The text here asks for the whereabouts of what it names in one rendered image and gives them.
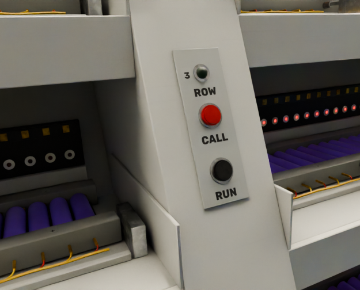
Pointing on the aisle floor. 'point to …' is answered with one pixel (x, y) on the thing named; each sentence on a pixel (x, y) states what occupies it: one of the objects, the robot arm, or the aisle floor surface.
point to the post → (172, 122)
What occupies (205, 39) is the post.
